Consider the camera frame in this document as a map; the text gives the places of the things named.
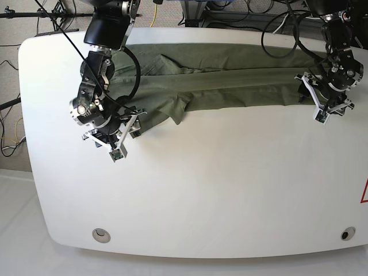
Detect table grommet hole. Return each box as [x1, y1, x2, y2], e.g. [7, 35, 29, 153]
[92, 228, 111, 244]
[341, 227, 356, 241]

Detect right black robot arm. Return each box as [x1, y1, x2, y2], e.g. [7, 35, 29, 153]
[70, 1, 141, 150]

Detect black floor cables left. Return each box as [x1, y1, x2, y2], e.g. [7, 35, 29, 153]
[0, 59, 26, 158]

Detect yellow cable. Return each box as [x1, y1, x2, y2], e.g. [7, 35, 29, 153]
[149, 0, 163, 29]

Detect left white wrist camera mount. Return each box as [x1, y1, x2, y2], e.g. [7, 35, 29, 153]
[294, 72, 355, 125]

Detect white cable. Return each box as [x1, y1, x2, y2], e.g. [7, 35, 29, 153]
[271, 14, 289, 35]

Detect right table grommet hole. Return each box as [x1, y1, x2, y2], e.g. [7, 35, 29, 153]
[341, 227, 356, 241]

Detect left table grommet hole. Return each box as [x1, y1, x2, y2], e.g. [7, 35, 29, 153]
[92, 228, 111, 244]

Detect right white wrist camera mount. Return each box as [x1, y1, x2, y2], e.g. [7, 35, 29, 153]
[82, 109, 147, 162]

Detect grey metal frame base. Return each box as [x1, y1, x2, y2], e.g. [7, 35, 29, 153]
[178, 1, 286, 31]

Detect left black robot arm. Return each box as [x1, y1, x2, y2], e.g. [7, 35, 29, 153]
[294, 1, 364, 106]

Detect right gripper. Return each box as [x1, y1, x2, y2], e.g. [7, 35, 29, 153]
[70, 98, 141, 148]

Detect black tripod stand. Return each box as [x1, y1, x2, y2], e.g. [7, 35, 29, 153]
[1, 6, 93, 32]

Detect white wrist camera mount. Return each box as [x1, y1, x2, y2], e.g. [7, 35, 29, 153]
[82, 109, 147, 162]
[294, 72, 355, 125]

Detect olive green T-shirt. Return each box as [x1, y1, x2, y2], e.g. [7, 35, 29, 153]
[129, 43, 315, 132]

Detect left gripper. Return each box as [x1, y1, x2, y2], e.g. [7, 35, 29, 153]
[298, 59, 364, 104]

